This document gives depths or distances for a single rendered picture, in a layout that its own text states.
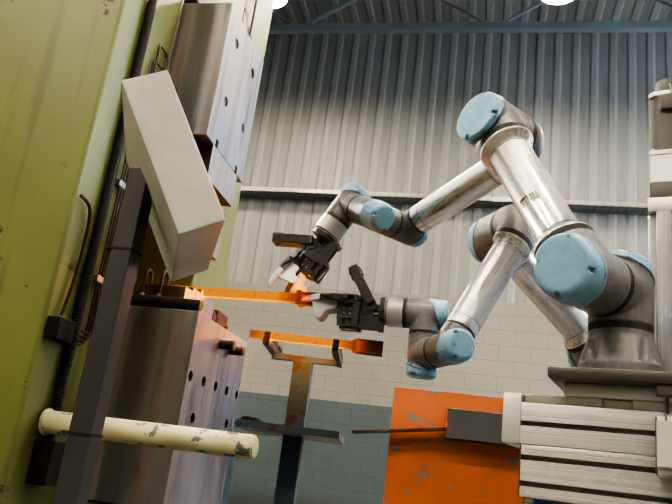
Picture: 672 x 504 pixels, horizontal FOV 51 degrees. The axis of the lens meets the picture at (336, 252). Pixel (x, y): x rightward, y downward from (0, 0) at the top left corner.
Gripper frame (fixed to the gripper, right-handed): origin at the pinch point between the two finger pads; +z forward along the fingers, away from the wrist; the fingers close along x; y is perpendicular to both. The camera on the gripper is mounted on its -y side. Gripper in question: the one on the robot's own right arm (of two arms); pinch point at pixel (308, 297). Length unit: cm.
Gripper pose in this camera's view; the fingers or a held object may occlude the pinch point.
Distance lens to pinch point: 179.9
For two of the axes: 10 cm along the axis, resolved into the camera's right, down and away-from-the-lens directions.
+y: -1.1, 9.5, -3.0
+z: -9.8, -0.5, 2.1
